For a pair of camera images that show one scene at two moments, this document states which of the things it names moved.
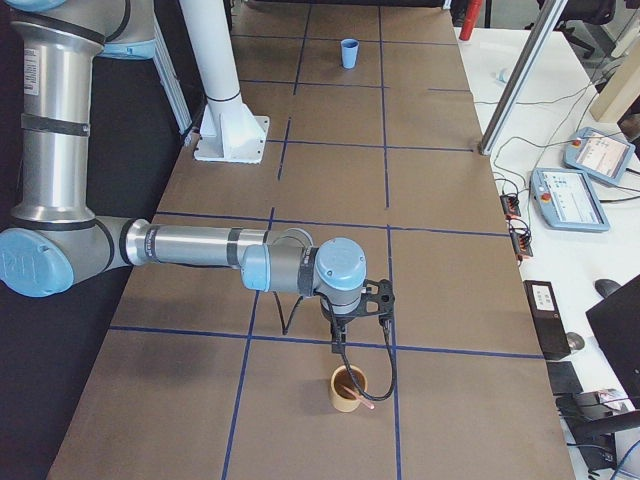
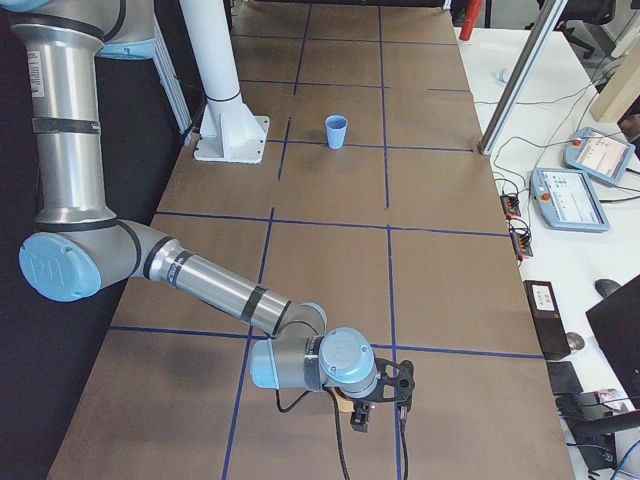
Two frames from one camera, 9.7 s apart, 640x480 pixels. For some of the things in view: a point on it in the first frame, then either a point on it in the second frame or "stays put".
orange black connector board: x=510 y=206 stays put
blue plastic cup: x=349 y=47 to x=336 y=127
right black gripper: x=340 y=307 to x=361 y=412
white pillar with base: x=230 y=132 stays put
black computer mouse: x=605 y=286 stays put
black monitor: x=615 y=322 stays put
